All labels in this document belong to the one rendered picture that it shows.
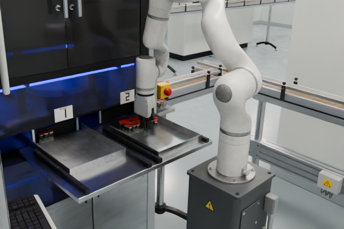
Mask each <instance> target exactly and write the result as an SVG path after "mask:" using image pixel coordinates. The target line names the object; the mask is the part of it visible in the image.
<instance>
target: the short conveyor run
mask: <svg viewBox="0 0 344 229"><path fill-rule="evenodd" d="M191 68H192V70H191V74H187V75H183V76H179V77H175V78H171V79H167V80H163V81H165V82H167V83H170V84H171V88H170V89H171V90H172V94H171V96H169V97H166V98H163V99H164V100H166V102H167V103H166V104H167V105H169V106H171V105H175V104H178V103H181V102H184V101H187V100H191V99H194V98H197V97H200V96H203V95H206V94H210V93H212V92H213V88H214V85H215V83H216V81H217V80H218V79H219V78H220V77H221V76H218V75H215V74H218V73H221V71H220V70H218V71H214V72H212V71H213V68H210V69H207V70H203V71H199V72H195V70H194V68H195V67H194V66H192V67H191ZM204 73H205V74H204ZM177 80H178V81H177ZM173 81H174V82H173Z"/></svg>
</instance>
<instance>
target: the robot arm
mask: <svg viewBox="0 0 344 229"><path fill-rule="evenodd" d="M173 2H175V3H191V2H200V3H201V5H202V19H201V29H202V32H203V35H204V37H205V39H206V42H207V44H208V46H209V48H210V50H211V51H212V53H213V54H214V55H215V57H216V58H217V59H219V60H220V61H221V62H222V63H223V65H224V66H225V67H226V69H227V70H228V73H226V74H224V75H223V76H221V77H220V78H219V79H218V80H217V81H216V83H215V85H214V88H213V94H212V96H213V101H214V103H215V105H216V107H217V109H218V111H219V113H220V130H219V143H218V156H217V160H215V161H213V162H211V163H210V164H209V165H208V168H207V172H208V174H209V175H210V177H212V178H213V179H214V180H216V181H218V182H221V183H224V184H228V185H243V184H247V183H249V182H251V181H252V180H254V178H255V169H254V168H253V167H252V166H251V165H249V164H248V154H249V145H250V136H251V126H252V119H251V116H250V115H249V114H248V113H247V112H246V110H245V103H246V101H247V100H248V99H250V98H252V97H253V96H255V95H256V94H257V93H258V92H259V91H260V90H261V87H262V77H261V74H260V72H259V70H258V69H257V67H256V65H255V64H254V63H253V61H252V60H251V59H250V58H249V57H248V55H247V54H246V53H245V52H244V51H243V49H242V48H241V47H240V46H239V44H238V43H237V41H236V39H235V37H234V35H233V32H232V30H231V27H230V25H229V23H228V20H227V17H226V13H225V0H150V2H149V7H148V12H147V17H146V22H145V28H144V33H143V44H144V46H145V47H147V48H148V49H153V50H154V56H138V57H137V58H136V95H135V105H134V111H135V113H137V114H138V116H139V120H140V128H141V129H142V128H143V126H144V130H145V131H147V130H150V128H151V121H152V120H155V114H156V102H155V95H154V92H155V80H156V79H157V78H160V77H162V76H163V75H164V74H165V72H166V69H167V66H168V61H169V50H168V48H167V46H166V45H165V43H164V37H165V33H166V29H167V25H168V21H169V16H170V12H171V8H172V5H173Z"/></svg>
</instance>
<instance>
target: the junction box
mask: <svg viewBox="0 0 344 229"><path fill-rule="evenodd" d="M342 181H343V178H342V177H339V176H337V175H335V174H332V173H330V172H327V171H325V170H322V171H320V172H319V175H318V180H317V187H320V188H322V189H324V190H326V191H329V192H331V193H333V194H335V195H337V194H338V193H339V192H340V190H341V186H342Z"/></svg>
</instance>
